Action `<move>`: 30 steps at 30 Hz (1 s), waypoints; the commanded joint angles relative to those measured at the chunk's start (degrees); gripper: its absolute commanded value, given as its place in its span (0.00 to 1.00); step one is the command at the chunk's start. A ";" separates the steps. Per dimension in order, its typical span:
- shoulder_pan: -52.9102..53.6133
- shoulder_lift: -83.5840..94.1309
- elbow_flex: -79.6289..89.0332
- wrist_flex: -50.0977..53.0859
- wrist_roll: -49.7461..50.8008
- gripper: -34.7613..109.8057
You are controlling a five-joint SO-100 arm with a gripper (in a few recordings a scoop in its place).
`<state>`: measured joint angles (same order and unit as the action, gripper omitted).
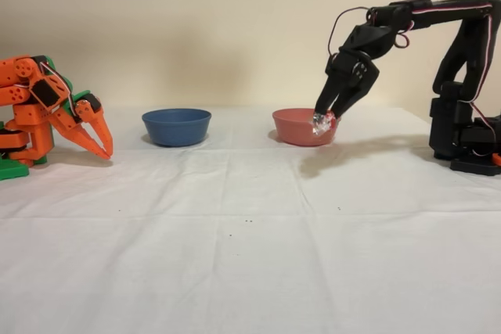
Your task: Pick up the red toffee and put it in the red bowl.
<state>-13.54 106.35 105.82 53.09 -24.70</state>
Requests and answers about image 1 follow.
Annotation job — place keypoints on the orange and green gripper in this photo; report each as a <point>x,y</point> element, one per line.
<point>77,116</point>

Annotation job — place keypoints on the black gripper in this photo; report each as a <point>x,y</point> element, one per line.
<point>347,80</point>

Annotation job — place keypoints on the red foil-wrapped candy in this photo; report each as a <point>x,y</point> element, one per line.
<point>323,123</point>

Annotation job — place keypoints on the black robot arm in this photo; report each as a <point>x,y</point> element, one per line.
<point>442,130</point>

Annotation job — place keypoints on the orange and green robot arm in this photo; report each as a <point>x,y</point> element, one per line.
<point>27,115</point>

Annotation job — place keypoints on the red bowl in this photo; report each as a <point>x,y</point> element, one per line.
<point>293,128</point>

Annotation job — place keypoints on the blue bowl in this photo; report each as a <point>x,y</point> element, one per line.
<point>176,126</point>

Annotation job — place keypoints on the small orange plastic part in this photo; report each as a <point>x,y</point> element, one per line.
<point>496,158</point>

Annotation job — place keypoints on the white tablecloth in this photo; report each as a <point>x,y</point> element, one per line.
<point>235,271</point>

